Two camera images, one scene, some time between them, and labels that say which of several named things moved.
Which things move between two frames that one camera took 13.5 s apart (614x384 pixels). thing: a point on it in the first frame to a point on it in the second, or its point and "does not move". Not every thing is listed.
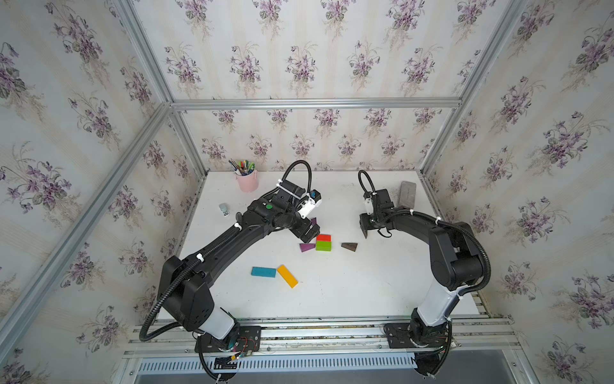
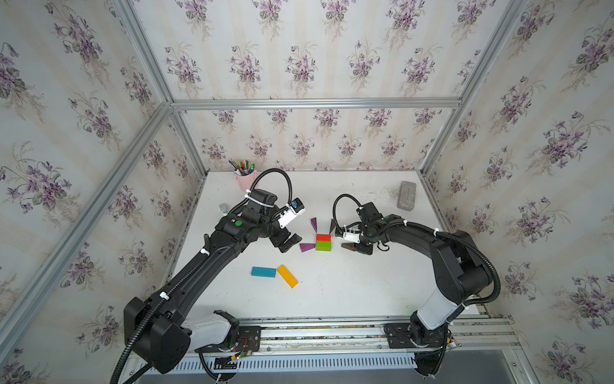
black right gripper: x=364 y=222 to x=366 y=249
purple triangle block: x=306 y=246 does not move
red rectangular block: x=324 y=238 does not move
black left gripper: x=301 y=231 to x=278 y=241
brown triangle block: x=349 y=246 does not move
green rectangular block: x=323 y=246 does not move
